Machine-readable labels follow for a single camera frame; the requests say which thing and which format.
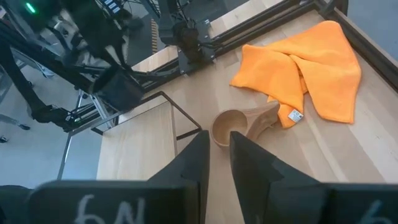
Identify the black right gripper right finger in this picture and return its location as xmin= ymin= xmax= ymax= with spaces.
xmin=229 ymin=130 xmax=398 ymax=224

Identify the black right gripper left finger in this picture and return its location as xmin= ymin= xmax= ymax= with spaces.
xmin=27 ymin=129 xmax=211 ymax=224

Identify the orange microfibre cloth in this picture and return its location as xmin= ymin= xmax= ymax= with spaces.
xmin=229 ymin=20 xmax=363 ymax=129

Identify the wooden cup with handle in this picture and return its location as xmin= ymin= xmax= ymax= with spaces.
xmin=210 ymin=100 xmax=281 ymax=152

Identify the black aluminium table frame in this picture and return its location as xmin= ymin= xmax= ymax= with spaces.
xmin=130 ymin=0 xmax=398 ymax=94

